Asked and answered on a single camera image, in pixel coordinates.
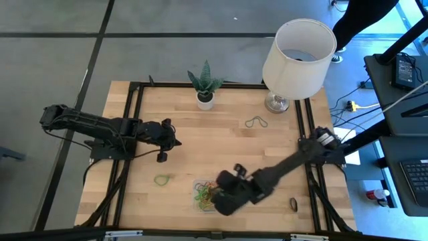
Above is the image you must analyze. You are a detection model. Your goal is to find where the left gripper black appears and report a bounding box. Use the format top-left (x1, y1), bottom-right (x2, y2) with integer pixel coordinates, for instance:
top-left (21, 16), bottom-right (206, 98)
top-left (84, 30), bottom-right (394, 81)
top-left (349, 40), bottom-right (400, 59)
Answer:
top-left (150, 118), bottom-right (183, 151)

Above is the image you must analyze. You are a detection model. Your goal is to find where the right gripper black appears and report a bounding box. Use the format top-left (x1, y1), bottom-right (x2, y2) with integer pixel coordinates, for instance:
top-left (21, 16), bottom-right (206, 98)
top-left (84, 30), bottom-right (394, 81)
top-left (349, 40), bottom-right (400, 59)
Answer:
top-left (211, 169), bottom-right (268, 217)

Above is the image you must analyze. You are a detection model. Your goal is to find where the green rubber band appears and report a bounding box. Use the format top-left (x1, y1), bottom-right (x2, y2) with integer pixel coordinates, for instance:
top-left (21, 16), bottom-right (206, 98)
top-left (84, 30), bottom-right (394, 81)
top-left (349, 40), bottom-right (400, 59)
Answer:
top-left (153, 174), bottom-right (171, 187)

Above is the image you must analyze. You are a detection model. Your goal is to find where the dark teal rubber band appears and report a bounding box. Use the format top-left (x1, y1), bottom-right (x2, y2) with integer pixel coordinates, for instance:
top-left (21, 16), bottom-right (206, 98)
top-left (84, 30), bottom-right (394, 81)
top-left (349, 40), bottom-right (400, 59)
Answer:
top-left (244, 115), bottom-right (269, 129)

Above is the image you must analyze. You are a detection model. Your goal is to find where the clear plastic bin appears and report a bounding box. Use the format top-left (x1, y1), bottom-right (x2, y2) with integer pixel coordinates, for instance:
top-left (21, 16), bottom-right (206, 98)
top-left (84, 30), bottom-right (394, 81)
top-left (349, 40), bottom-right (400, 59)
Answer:
top-left (192, 178), bottom-right (223, 214)

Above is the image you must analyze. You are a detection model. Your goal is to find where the succulent plant in white pot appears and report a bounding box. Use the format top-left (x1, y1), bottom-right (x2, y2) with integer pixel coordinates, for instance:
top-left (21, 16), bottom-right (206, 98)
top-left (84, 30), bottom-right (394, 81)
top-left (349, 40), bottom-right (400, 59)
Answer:
top-left (186, 59), bottom-right (227, 111)

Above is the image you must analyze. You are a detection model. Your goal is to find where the white paper sheet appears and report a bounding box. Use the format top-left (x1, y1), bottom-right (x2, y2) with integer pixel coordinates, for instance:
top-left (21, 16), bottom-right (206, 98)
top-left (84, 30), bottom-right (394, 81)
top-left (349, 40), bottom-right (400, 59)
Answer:
top-left (334, 127), bottom-right (361, 167)

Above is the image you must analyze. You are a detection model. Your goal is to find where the white shade table lamp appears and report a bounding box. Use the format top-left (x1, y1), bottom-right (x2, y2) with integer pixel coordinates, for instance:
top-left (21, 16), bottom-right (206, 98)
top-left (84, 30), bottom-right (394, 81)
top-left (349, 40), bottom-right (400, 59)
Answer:
top-left (261, 18), bottom-right (338, 114)

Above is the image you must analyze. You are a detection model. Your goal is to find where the red and white bottle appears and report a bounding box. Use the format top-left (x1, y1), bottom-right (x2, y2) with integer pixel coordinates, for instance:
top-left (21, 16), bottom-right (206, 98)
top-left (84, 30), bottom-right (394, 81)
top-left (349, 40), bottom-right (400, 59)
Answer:
top-left (366, 189), bottom-right (391, 202)

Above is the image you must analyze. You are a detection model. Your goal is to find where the grey chair leg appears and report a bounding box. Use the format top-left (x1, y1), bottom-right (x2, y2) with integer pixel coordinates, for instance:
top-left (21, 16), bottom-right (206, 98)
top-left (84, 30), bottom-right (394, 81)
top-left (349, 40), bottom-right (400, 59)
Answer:
top-left (0, 145), bottom-right (27, 161)

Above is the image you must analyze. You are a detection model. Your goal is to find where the black lower desk surface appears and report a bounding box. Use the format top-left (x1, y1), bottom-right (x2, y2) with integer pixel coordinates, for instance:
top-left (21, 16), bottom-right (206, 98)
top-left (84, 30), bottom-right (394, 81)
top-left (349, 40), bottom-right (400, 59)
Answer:
top-left (379, 116), bottom-right (428, 218)

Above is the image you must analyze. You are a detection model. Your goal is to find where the black desk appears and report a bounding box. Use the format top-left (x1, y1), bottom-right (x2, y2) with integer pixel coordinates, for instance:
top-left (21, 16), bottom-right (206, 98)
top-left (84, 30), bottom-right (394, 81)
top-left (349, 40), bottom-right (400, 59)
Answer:
top-left (363, 53), bottom-right (428, 118)

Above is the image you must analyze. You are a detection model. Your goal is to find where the black keyboard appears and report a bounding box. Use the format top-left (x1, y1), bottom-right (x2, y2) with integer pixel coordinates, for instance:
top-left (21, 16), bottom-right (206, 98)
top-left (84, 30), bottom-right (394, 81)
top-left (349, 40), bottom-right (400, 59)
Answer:
top-left (400, 159), bottom-right (428, 208)

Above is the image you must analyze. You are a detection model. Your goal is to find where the black power adapter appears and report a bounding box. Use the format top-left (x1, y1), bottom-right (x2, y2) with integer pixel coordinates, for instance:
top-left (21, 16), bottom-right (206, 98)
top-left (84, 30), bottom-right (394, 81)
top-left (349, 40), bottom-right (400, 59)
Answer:
top-left (394, 55), bottom-right (417, 90)

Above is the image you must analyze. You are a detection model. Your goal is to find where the person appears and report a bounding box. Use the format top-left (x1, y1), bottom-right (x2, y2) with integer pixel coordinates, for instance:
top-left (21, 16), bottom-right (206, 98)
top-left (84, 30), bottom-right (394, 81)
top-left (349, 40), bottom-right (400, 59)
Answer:
top-left (332, 0), bottom-right (401, 54)

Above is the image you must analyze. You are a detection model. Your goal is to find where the black diagonal pole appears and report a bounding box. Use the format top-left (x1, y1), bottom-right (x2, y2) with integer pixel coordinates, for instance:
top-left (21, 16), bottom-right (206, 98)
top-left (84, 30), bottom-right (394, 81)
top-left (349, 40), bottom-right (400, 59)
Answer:
top-left (377, 15), bottom-right (428, 66)

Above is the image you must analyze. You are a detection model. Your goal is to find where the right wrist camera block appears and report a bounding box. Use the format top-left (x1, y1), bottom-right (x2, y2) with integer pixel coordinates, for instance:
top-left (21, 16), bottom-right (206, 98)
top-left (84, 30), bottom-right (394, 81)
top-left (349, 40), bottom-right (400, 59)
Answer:
top-left (233, 163), bottom-right (248, 177)

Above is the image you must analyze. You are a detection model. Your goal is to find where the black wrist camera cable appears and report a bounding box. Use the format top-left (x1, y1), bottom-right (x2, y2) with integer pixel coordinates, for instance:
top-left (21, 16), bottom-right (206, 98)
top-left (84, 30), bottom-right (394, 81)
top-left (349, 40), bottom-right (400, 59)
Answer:
top-left (132, 147), bottom-right (162, 160)

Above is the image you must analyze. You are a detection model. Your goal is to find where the silver metal bracket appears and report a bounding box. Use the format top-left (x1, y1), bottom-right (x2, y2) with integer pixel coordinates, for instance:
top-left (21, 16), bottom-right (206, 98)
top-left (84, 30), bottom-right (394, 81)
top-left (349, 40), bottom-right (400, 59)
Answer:
top-left (104, 230), bottom-right (144, 239)
top-left (290, 233), bottom-right (330, 241)

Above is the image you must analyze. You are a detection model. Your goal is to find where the black arm base cable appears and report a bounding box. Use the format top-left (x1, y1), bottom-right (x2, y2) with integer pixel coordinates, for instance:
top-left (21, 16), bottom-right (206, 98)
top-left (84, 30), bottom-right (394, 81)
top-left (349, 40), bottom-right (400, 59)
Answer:
top-left (82, 159), bottom-right (101, 188)

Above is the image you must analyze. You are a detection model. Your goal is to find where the black floor cable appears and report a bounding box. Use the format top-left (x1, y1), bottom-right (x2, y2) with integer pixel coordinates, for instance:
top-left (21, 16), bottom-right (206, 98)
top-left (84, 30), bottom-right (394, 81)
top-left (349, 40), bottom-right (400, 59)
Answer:
top-left (329, 78), bottom-right (370, 121)

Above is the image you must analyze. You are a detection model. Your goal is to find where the black frame crossbeam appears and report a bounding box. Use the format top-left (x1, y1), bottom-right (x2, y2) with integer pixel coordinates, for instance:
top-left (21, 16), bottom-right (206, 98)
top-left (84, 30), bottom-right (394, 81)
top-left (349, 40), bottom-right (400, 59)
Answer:
top-left (0, 226), bottom-right (428, 241)

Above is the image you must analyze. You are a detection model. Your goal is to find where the white cable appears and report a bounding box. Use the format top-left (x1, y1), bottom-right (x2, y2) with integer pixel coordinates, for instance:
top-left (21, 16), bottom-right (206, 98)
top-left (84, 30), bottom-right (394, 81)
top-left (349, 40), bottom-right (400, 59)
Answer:
top-left (381, 80), bottom-right (428, 113)

